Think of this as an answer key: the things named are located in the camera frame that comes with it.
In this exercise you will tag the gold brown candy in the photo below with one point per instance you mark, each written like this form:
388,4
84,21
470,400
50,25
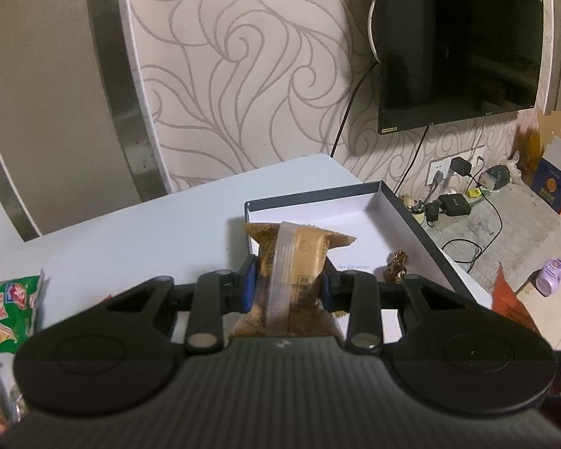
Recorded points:
396,266

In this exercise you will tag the white wall socket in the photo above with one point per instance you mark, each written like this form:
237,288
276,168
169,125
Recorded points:
444,164

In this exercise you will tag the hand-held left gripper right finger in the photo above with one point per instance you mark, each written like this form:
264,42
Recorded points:
326,287

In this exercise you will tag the black wall charger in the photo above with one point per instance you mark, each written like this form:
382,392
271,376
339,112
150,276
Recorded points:
460,167

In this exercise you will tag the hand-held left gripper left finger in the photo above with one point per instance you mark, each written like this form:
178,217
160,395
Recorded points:
248,285

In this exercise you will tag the blue orange cardboard box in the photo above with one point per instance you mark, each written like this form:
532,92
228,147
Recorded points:
558,182

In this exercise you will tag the brown cardboard piece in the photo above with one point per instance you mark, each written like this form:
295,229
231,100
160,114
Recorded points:
554,126

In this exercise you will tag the long tan pastry packet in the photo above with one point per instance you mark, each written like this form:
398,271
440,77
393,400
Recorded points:
308,252

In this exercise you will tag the orange snack bar packet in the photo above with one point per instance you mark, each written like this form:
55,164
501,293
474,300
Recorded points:
509,304

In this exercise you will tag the black adapter box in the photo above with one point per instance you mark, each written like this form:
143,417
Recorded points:
454,205

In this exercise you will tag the small yellow item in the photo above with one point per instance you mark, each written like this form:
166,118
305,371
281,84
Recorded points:
473,192

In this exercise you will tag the small pale cup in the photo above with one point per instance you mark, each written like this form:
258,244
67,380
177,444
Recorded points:
418,216

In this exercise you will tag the black wall television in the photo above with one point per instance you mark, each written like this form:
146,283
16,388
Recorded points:
472,56

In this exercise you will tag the grey cardboard box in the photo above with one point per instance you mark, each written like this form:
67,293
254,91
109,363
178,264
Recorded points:
392,217

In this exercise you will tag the purple plastic bottle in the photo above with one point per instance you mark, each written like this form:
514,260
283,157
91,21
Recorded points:
549,278

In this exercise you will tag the grey power plug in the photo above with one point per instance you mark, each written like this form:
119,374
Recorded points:
437,180

